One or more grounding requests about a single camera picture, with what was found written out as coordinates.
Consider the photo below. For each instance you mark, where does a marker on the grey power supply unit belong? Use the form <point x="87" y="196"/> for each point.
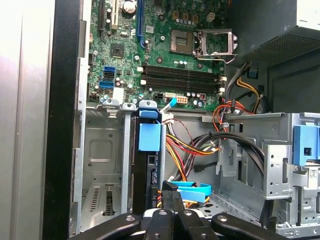
<point x="262" y="25"/>

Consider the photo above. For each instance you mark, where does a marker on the black expansion slot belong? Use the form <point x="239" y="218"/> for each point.
<point x="101" y="15"/>

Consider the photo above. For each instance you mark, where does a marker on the silver coin cell battery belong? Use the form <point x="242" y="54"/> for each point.
<point x="129" y="6"/>

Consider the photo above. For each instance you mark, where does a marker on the white expansion slot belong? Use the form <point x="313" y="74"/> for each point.
<point x="114" y="15"/>

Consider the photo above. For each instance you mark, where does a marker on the metal locking lever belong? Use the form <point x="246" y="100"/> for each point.
<point x="212" y="59"/>

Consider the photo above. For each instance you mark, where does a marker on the white board connector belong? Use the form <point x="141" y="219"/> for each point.
<point x="182" y="100"/>

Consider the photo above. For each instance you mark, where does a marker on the metal socket cover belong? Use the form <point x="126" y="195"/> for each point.
<point x="216" y="31"/>

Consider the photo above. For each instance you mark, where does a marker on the blue drive cage latch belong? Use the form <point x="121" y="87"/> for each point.
<point x="306" y="145"/>

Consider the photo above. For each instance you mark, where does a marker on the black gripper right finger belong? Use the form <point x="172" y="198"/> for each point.
<point x="190" y="225"/>

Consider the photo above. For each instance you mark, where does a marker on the hard disk blue carrier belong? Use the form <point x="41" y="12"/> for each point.
<point x="149" y="137"/>

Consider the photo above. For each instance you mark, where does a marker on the blue SATA port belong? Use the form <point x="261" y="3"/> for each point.
<point x="109" y="68"/>
<point x="106" y="84"/>

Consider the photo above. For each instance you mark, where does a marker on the blue expansion slot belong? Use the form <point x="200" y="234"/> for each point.
<point x="140" y="22"/>

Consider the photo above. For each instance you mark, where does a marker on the black square chipset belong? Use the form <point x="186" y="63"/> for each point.
<point x="117" y="50"/>

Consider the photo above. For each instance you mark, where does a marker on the black open PC case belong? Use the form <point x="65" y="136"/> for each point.
<point x="62" y="100"/>

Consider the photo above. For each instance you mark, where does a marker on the green motherboard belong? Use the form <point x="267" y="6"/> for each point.
<point x="155" y="50"/>

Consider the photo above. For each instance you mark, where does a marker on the black RAM slot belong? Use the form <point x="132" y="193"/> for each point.
<point x="180" y="68"/>
<point x="180" y="87"/>
<point x="180" y="81"/>
<point x="180" y="74"/>

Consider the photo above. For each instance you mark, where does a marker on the grey optical drive cage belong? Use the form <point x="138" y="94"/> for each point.
<point x="275" y="160"/>

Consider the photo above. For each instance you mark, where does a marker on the grey metal disk bay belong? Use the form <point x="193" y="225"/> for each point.
<point x="105" y="155"/>

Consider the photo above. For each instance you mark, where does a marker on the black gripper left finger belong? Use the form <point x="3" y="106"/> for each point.
<point x="160" y="225"/>

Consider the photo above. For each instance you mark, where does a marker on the CPU socket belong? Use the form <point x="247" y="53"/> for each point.
<point x="181" y="41"/>

